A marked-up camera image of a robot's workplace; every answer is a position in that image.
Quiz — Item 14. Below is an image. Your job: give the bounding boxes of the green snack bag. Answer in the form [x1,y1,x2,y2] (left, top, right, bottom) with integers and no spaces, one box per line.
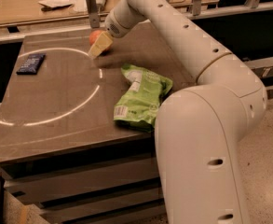
[114,63,173,133]

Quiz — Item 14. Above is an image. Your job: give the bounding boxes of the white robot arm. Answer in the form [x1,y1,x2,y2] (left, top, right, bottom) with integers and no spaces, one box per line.
[105,0,267,224]

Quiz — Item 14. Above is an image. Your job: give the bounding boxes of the brown drawer cabinet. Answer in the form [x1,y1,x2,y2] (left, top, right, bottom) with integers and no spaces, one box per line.
[0,136,165,224]

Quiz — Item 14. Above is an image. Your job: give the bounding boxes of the grey metal bracket post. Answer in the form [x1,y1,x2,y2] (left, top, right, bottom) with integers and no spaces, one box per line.
[86,0,100,28]

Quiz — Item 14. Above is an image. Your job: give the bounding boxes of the red apple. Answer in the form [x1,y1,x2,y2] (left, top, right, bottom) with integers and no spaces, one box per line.
[89,30,113,51]

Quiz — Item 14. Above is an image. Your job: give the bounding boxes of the dark blue chocolate bar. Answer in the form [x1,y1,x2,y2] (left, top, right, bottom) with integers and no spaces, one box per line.
[16,53,46,75]

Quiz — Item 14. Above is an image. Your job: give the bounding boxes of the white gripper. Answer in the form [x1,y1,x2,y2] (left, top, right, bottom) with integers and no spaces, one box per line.
[89,0,146,59]

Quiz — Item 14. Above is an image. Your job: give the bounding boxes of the white paper sheets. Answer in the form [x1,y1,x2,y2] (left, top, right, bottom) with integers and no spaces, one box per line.
[39,0,87,12]

